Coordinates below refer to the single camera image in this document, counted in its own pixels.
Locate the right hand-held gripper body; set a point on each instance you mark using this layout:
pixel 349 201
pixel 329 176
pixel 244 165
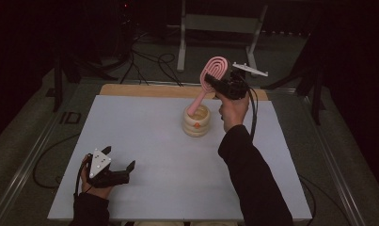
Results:
pixel 235 89

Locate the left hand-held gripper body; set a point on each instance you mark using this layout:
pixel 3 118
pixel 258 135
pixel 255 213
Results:
pixel 110 179

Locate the pink hairbrush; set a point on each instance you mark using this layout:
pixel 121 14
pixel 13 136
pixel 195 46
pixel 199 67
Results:
pixel 199 102

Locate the cream ribbed holder cup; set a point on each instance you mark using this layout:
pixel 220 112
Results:
pixel 196 131

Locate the person's left hand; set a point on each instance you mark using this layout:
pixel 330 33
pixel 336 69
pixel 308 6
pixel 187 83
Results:
pixel 94 190

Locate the person's right hand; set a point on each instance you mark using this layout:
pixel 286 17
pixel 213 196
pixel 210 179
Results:
pixel 234 113

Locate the white table mat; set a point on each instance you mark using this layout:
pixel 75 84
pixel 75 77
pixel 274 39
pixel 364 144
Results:
pixel 165 188

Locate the white metal stand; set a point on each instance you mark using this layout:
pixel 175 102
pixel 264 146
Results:
pixel 221 23

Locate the black tripod stand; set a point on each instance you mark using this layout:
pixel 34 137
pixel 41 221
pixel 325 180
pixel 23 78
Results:
pixel 317 94
pixel 57 88

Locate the black square frame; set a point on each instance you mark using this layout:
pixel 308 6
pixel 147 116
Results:
pixel 65 117

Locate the metal floor rail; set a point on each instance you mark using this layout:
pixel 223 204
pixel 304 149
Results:
pixel 331 163
pixel 30 157

